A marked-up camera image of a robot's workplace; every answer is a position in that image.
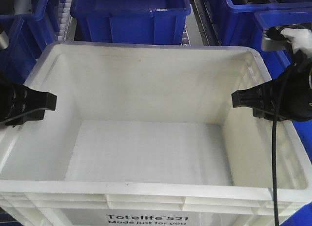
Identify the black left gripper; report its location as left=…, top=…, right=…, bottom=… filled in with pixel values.
left=0, top=72, right=57, bottom=127

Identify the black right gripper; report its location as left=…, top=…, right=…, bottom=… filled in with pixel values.
left=231, top=65, right=312, bottom=122

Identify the white plastic tote bin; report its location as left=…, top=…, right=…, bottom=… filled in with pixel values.
left=0, top=40, right=312, bottom=226

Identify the plastic wrapped right arm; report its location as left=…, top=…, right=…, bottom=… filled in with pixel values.
left=253, top=24, right=312, bottom=121

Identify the blue bin left near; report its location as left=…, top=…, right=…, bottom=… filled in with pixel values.
left=0, top=17, right=41, bottom=84

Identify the blue bin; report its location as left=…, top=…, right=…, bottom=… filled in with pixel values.
left=70, top=0, right=191, bottom=45
left=0, top=17, right=41, bottom=84
left=201, top=0, right=312, bottom=47
left=253, top=8, right=312, bottom=163
left=0, top=0, right=59, bottom=52

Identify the blue bin back right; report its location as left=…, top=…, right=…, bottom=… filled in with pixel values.
left=201, top=0, right=312, bottom=47

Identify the blue bin right near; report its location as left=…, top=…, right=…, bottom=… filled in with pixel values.
left=253, top=8, right=312, bottom=163

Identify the blue bin back left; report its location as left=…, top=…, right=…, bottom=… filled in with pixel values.
left=0, top=0, right=59, bottom=52

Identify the blue bin back centre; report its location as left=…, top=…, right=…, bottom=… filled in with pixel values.
left=70, top=0, right=191, bottom=45

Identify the long white roller track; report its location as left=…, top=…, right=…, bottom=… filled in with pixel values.
left=56, top=0, right=72, bottom=41

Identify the black right camera cable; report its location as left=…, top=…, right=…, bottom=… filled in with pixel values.
left=272, top=65, right=293, bottom=226

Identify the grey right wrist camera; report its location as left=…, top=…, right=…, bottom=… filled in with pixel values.
left=261, top=26, right=292, bottom=52

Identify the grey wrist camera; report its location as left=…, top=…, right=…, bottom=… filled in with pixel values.
left=0, top=24, right=10, bottom=50
left=261, top=26, right=292, bottom=52

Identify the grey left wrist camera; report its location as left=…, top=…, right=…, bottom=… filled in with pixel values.
left=0, top=24, right=10, bottom=50

